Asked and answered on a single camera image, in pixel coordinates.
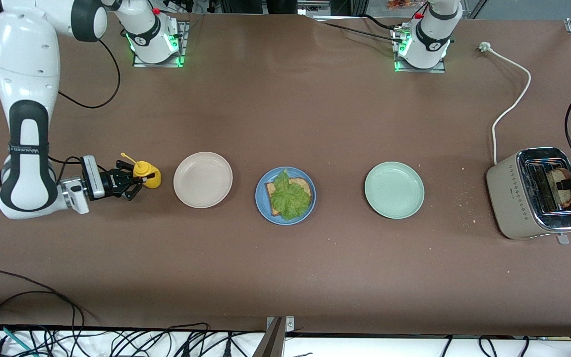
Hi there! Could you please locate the toasted bread slice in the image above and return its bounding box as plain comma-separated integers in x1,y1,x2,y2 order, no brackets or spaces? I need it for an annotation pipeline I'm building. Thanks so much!
545,168,571,209
265,177,313,217

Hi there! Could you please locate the yellow mustard squeeze bottle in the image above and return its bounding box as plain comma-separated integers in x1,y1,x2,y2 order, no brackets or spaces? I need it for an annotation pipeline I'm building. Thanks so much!
120,152,162,190

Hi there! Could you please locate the green lettuce leaf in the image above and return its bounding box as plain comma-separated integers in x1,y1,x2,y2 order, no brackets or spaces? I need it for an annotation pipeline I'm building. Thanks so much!
270,169,312,221

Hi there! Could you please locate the beige round plate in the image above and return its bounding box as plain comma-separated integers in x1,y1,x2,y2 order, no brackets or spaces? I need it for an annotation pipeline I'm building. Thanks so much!
173,151,233,209

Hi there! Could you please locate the blue round plate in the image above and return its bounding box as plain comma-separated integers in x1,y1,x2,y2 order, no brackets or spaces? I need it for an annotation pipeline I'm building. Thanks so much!
256,167,317,226

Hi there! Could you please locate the pale green round plate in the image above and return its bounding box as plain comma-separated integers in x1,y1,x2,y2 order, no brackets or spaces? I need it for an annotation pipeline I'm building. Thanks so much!
364,161,425,220

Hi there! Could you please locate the beige chrome two-slot toaster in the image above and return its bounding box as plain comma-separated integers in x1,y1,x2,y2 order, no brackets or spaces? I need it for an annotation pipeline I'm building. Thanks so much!
486,147,571,245

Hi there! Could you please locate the white power cord plug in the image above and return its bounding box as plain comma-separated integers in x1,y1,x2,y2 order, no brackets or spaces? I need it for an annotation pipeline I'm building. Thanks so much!
479,42,532,167

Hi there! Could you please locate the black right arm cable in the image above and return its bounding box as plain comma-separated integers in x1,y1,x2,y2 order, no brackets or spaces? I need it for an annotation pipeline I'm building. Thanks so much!
48,37,121,110

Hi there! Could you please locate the long looping black cable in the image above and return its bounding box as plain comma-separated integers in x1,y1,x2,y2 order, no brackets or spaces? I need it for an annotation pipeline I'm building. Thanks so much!
0,270,86,348

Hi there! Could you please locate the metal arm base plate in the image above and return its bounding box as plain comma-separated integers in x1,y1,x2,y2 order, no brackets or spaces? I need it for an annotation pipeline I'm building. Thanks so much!
392,25,447,74
132,20,190,68

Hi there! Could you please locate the teal cable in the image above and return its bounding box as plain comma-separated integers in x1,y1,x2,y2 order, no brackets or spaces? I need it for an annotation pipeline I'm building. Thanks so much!
0,322,36,357

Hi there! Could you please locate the dark grey metal post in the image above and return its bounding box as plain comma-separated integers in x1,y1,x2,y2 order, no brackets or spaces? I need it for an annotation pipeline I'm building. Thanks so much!
251,317,286,357

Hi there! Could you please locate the small metal table bracket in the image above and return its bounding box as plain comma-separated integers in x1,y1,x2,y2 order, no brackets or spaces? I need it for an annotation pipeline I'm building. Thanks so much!
266,316,295,334

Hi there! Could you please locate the black base supply cable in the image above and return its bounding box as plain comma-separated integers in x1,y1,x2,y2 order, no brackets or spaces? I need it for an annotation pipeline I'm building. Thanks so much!
315,14,406,44

